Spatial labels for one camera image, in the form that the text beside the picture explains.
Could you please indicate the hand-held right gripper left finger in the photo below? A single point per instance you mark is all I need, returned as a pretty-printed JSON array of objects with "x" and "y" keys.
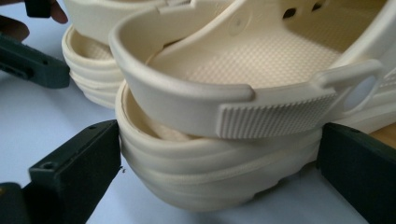
[{"x": 81, "y": 168}]

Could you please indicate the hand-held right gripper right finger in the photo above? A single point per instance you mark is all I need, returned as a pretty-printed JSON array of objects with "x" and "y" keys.
[{"x": 364, "y": 174}]

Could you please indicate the cream clog shoe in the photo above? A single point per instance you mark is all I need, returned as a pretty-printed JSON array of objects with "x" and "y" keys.
[
  {"x": 218, "y": 155},
  {"x": 31, "y": 124},
  {"x": 90, "y": 74}
]

